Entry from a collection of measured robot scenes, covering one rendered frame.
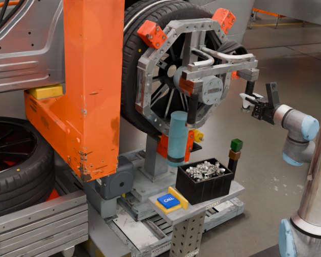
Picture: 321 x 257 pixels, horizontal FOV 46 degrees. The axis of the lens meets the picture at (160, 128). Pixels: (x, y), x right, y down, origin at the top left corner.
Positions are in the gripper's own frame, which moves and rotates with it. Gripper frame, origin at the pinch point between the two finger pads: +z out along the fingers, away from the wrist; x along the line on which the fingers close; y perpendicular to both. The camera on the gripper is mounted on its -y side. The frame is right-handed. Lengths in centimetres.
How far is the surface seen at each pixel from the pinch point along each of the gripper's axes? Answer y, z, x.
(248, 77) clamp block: -8.7, -2.4, -2.6
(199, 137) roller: 31.2, 18.6, -5.6
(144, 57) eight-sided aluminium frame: -15, 22, -42
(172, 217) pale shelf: 38, -17, -51
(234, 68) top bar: -13.5, -0.6, -11.4
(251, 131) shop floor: 82, 73, 114
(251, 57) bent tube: -17.3, -0.5, -1.3
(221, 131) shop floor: 82, 86, 90
